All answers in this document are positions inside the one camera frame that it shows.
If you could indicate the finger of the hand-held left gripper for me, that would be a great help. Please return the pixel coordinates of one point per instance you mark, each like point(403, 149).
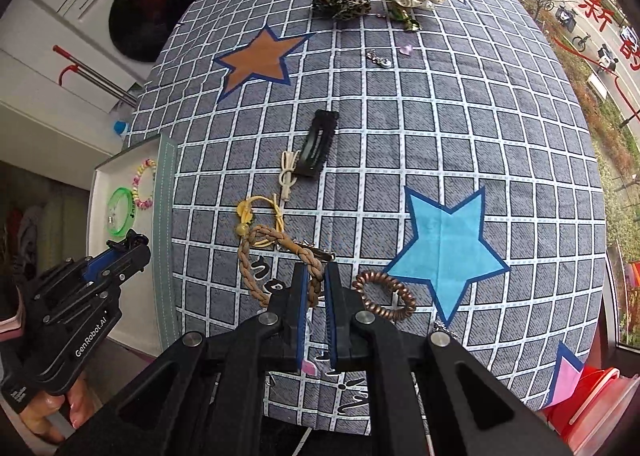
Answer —
point(100, 265)
point(131, 267)

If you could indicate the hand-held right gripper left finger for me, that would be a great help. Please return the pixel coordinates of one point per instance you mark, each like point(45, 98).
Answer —
point(301, 316)

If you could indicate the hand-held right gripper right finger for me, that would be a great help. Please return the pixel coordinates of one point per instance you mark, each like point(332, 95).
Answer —
point(332, 316)

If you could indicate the black claw hair clip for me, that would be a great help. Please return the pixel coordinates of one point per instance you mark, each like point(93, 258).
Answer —
point(136, 242)

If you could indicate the silver spiked hair clip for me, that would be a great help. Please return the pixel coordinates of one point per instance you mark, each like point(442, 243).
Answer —
point(312, 252)

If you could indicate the white tray grey rim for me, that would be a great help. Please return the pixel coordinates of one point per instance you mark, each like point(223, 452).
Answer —
point(115, 170)

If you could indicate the beige rabbit hair clip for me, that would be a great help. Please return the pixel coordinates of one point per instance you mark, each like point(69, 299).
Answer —
point(289, 170)

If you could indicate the black snap hair clip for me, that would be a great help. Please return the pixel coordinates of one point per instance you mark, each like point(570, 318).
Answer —
point(312, 150)

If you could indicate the person's left hand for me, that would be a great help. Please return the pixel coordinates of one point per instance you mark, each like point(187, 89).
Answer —
point(50, 416)

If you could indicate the green plastic bangle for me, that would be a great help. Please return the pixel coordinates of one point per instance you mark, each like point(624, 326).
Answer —
point(109, 211)

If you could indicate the white bottle blue cap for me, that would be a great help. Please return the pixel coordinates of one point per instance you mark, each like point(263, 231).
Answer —
point(121, 128)

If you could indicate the blue checked star tablecloth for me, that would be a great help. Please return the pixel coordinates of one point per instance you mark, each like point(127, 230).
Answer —
point(450, 135)

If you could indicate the white washing machine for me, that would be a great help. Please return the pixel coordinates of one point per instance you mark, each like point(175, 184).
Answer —
point(165, 10)

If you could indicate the small silver charm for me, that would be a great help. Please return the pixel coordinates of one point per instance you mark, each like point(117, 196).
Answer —
point(385, 61)

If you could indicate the small purple ornament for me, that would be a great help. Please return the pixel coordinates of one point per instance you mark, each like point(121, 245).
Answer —
point(407, 50)

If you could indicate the red plastic bin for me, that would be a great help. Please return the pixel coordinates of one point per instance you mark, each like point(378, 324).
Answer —
point(600, 396)

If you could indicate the dark green hair clip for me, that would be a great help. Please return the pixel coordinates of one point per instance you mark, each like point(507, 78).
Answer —
point(407, 23)

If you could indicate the leopard print scrunchie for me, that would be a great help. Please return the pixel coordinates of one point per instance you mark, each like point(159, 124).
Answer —
point(342, 3)

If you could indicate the red window decal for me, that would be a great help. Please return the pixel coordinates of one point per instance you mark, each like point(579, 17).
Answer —
point(592, 10)

